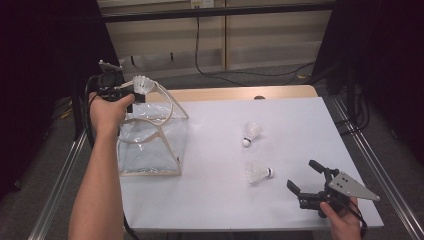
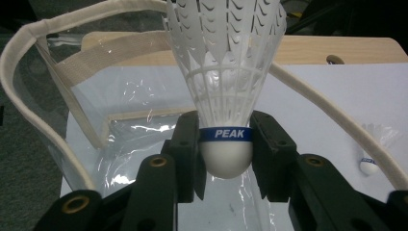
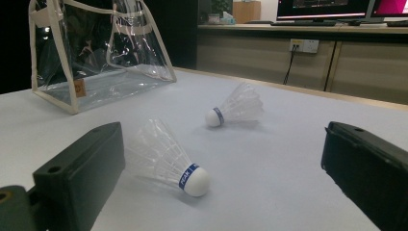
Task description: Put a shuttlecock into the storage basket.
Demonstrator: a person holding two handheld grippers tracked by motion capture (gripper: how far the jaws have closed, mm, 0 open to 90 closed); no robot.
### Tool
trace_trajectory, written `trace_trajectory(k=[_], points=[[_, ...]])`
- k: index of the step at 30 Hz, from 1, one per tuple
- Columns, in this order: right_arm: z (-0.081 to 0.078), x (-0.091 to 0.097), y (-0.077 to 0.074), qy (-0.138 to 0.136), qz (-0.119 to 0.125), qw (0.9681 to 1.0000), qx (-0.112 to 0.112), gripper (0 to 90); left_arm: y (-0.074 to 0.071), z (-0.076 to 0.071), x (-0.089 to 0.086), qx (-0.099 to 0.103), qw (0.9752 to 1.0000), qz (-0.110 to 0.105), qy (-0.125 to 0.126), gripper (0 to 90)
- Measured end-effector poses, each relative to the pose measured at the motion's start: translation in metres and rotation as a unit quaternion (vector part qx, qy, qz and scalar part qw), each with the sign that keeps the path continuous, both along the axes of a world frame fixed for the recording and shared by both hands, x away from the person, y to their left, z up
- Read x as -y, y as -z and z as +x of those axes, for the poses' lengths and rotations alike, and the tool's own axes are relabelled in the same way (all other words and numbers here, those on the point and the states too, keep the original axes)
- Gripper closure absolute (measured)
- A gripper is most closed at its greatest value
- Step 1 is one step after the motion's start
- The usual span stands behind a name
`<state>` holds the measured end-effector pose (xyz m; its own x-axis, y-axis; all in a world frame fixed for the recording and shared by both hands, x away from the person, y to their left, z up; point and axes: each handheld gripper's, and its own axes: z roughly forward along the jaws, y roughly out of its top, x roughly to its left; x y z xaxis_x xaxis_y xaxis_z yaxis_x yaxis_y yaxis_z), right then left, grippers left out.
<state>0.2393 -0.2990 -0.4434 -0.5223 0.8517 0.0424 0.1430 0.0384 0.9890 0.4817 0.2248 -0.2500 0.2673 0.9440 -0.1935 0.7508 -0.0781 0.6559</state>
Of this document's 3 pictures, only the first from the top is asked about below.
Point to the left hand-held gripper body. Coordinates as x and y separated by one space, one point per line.
111 80

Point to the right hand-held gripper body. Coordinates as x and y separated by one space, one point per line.
348 186

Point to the white shuttlecock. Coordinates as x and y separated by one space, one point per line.
258 172
250 132
142 85

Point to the clear bag with beige trim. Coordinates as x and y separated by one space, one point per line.
150 156

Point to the person's left hand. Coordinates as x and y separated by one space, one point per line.
106 115

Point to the person's right hand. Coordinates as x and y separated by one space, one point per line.
343 221

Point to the black metal stand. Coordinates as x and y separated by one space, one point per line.
77 116

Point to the yellow tape piece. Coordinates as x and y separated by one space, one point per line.
301 77
65 113

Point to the black curtain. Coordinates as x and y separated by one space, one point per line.
43 50
383 50

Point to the white table cover sheet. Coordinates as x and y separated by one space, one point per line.
216 206

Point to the black horizontal bar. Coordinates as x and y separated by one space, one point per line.
216 11

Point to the metal floor rail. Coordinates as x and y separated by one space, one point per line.
376 160
56 190

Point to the white wall socket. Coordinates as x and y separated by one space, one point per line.
201 3

